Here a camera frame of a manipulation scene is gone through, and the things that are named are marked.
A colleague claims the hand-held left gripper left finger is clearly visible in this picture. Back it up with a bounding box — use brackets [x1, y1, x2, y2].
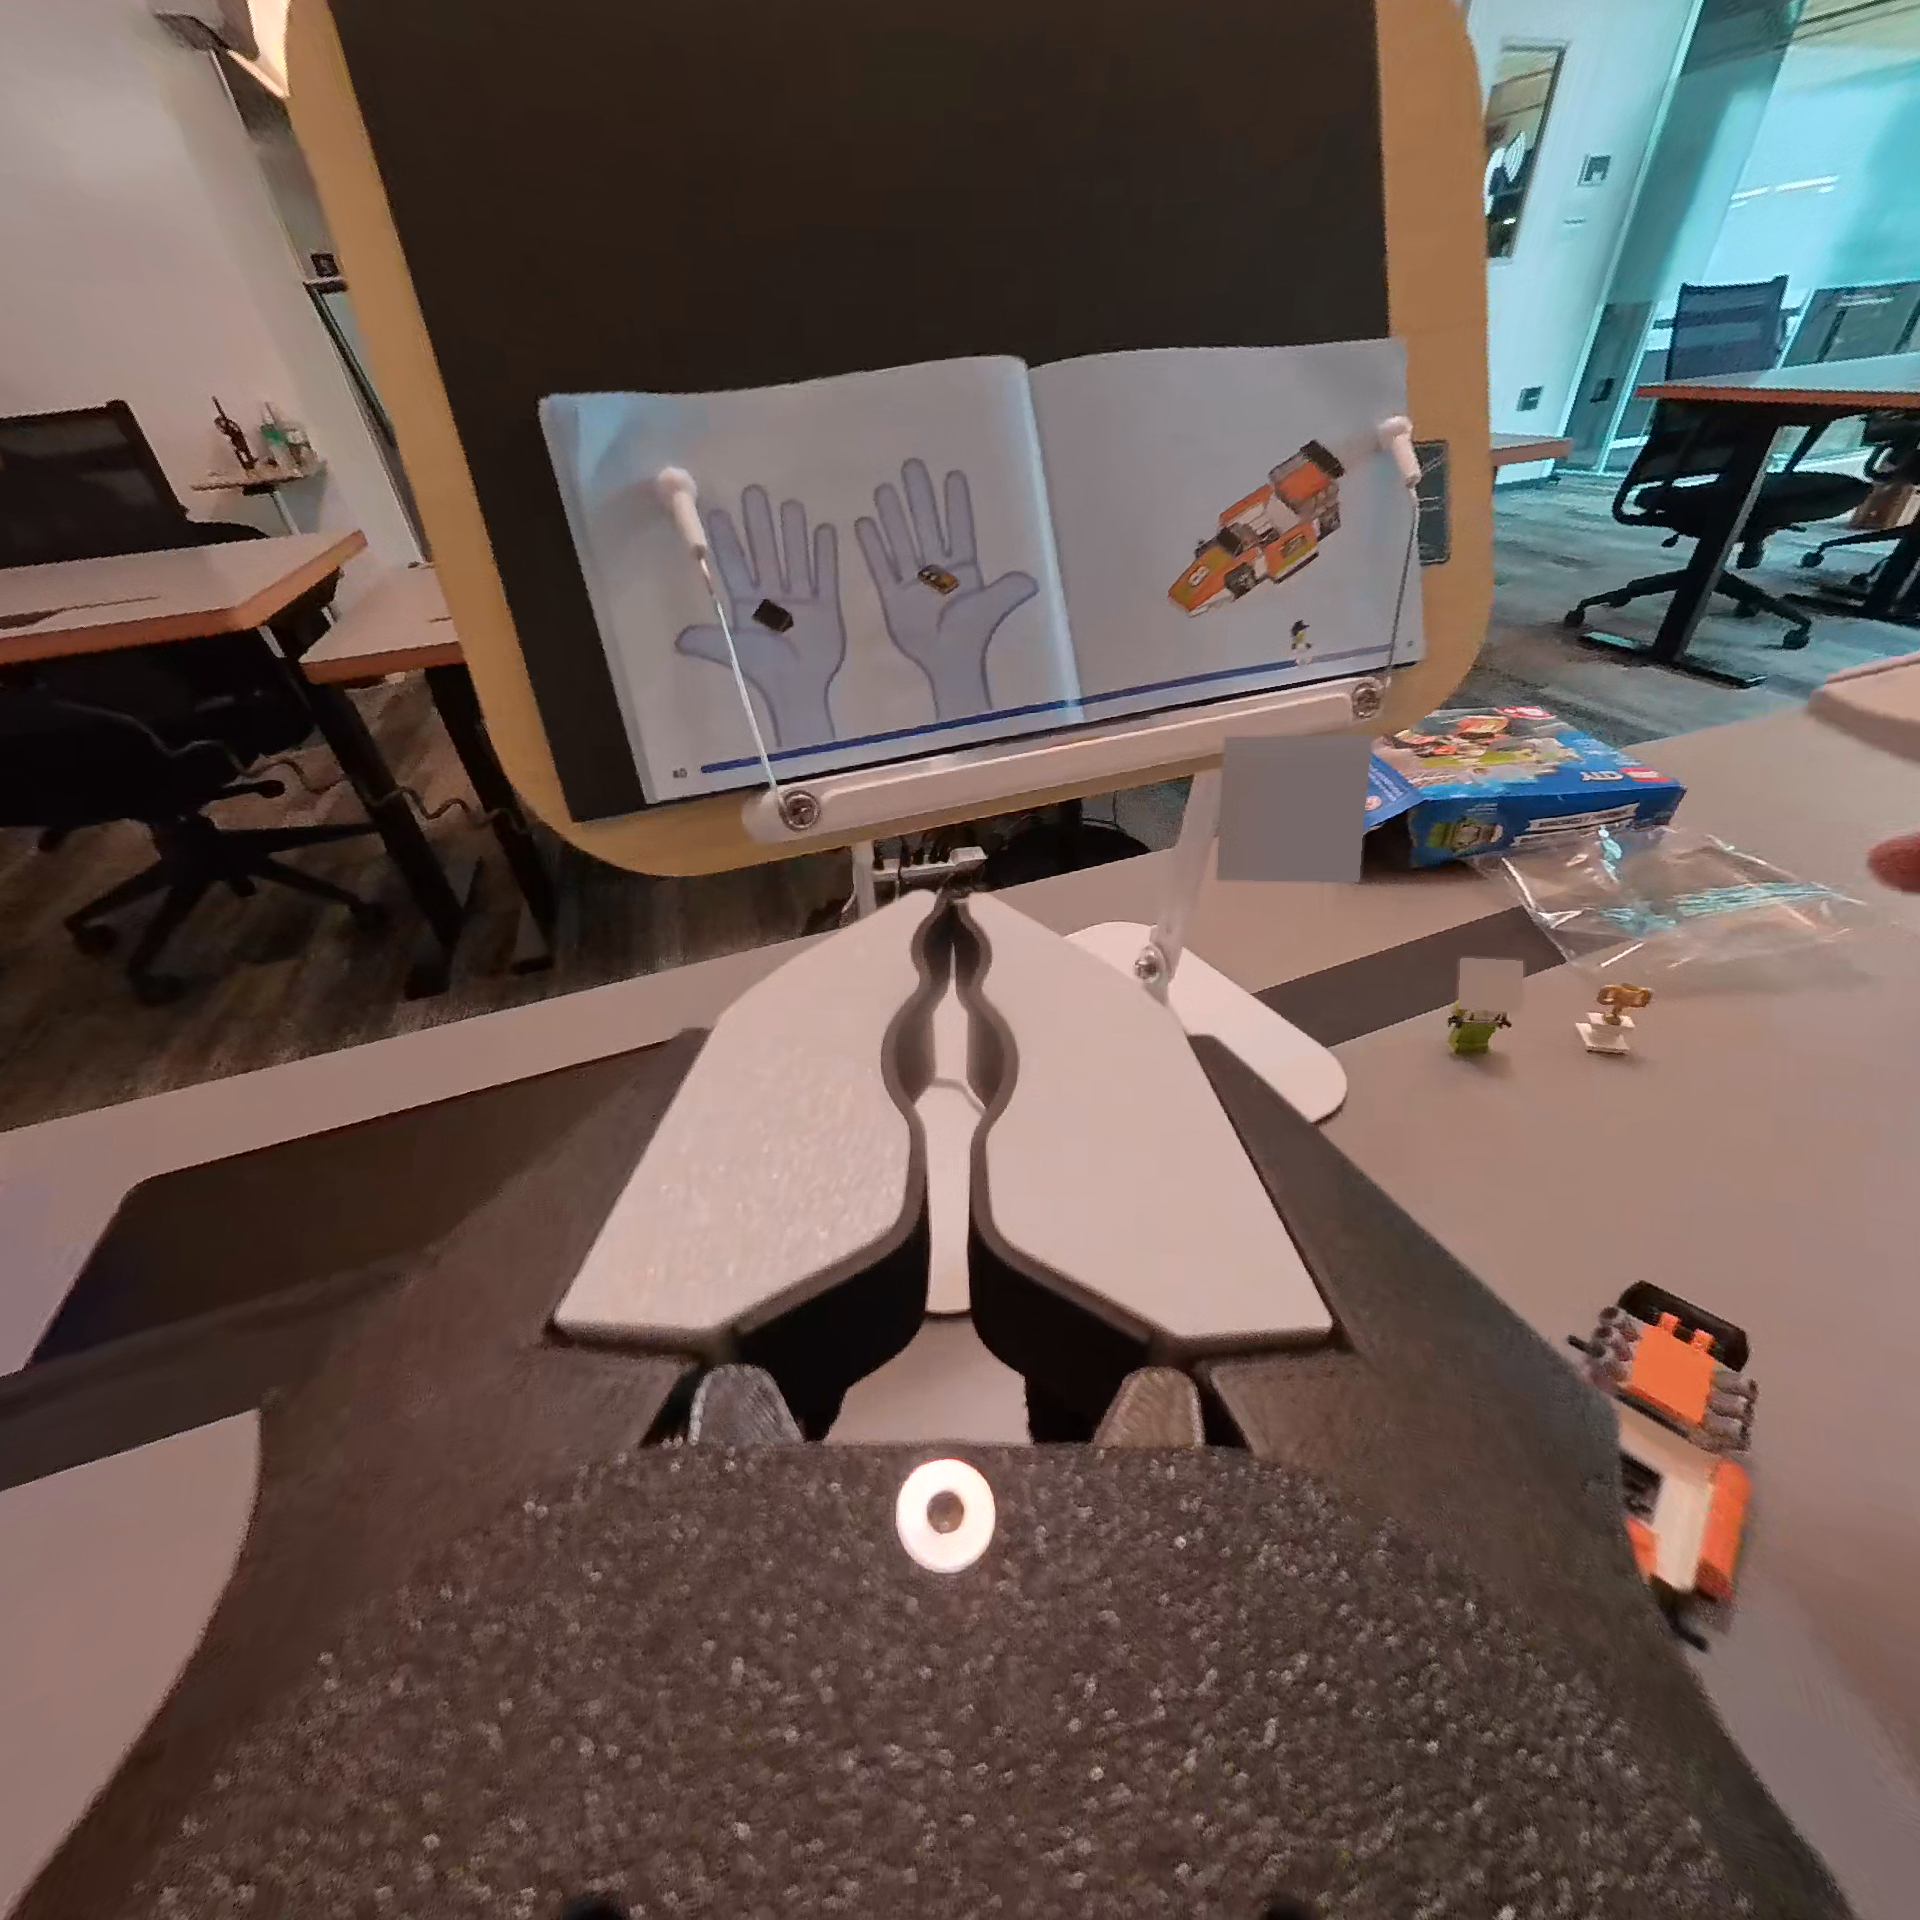
[556, 890, 959, 1406]

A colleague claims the clear plastic bag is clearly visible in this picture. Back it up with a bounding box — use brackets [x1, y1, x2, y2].
[1493, 824, 1869, 977]

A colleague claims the white book stand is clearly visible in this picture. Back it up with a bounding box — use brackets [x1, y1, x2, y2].
[650, 413, 1431, 1323]

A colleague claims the orange white lego car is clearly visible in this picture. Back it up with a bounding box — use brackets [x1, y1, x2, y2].
[1573, 1280, 1760, 1646]

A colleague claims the black office chair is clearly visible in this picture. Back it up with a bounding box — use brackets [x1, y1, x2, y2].
[0, 400, 363, 963]
[1564, 277, 1877, 657]

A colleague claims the blue cardboard box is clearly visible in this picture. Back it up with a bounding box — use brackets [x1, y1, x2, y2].
[1366, 704, 1689, 870]

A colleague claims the instruction booklet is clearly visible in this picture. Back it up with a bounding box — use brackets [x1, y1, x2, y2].
[536, 336, 1433, 804]

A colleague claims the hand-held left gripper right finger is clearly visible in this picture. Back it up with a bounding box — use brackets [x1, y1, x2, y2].
[956, 890, 1339, 1406]

